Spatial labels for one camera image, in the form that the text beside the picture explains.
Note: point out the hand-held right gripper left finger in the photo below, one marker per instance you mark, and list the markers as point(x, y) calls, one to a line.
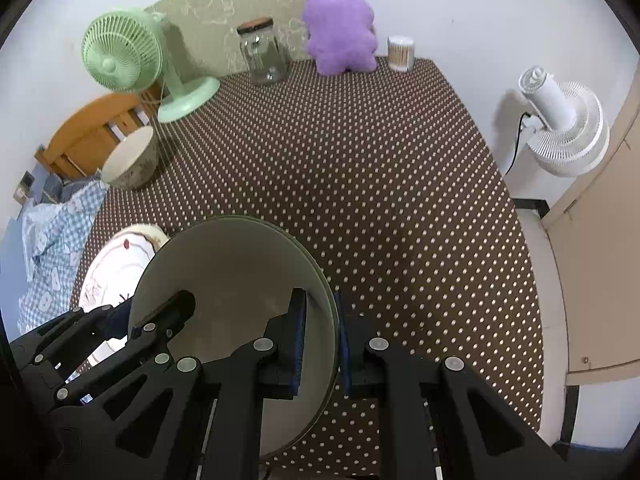
point(298, 340)

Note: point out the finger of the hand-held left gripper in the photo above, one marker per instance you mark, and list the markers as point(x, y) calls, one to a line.
point(125, 321)
point(150, 330)

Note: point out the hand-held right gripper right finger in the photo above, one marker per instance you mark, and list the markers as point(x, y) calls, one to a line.
point(346, 350)

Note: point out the red patterned white plate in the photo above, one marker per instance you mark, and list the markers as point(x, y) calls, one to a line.
point(107, 270)

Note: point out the small grey floral bowl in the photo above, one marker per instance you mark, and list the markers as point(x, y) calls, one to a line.
point(225, 260)

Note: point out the blue checkered printed blanket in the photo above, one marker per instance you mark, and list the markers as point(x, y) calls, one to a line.
point(50, 240)

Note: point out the grey pillow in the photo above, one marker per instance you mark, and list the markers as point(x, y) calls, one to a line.
point(52, 186)

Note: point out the large grey floral bowl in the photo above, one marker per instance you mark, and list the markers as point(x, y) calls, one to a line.
point(135, 167)

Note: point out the brown polka dot tablecloth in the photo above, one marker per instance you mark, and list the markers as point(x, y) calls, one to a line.
point(375, 185)

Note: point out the wooden chair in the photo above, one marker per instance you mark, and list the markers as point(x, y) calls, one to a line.
point(85, 130)

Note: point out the beige cabinet door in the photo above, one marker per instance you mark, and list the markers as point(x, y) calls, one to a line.
point(600, 260)

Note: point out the green desk fan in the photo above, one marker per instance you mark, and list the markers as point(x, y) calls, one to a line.
point(120, 50)

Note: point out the glass jar with dark lid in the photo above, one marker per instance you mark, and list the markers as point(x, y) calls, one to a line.
point(262, 55)

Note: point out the cotton swab container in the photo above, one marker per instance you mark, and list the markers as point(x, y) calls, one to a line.
point(401, 55)

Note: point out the purple plush toy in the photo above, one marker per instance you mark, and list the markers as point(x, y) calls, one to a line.
point(340, 30)

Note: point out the white standing fan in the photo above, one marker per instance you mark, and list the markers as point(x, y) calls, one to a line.
point(565, 125)

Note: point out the white wall socket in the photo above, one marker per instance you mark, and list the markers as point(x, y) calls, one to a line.
point(19, 196)

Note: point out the grey wall switch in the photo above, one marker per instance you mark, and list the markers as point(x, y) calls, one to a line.
point(28, 178)

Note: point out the green patterned wall poster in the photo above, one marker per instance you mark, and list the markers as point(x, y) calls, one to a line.
point(215, 0)

